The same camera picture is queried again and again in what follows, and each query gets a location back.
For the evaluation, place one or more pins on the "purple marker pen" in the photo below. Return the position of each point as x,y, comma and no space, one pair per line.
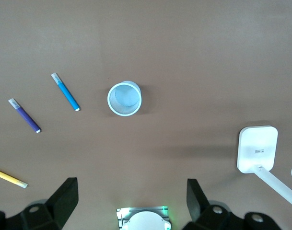
27,117

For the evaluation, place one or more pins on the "white desk lamp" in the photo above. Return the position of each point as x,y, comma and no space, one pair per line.
256,143

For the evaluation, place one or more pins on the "light blue plastic cup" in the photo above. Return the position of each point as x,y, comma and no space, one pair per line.
124,98

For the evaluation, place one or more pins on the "blue marker pen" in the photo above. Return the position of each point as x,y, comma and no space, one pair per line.
65,92

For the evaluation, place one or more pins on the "yellow marker pen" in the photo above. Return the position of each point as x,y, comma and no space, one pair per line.
6,177

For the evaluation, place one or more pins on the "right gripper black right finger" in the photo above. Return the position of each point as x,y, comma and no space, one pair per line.
198,210

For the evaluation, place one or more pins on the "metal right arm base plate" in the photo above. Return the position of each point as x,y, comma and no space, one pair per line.
120,212

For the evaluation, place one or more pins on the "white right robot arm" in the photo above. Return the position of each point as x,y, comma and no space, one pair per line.
145,221

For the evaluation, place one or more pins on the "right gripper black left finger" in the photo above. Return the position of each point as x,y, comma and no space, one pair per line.
57,206

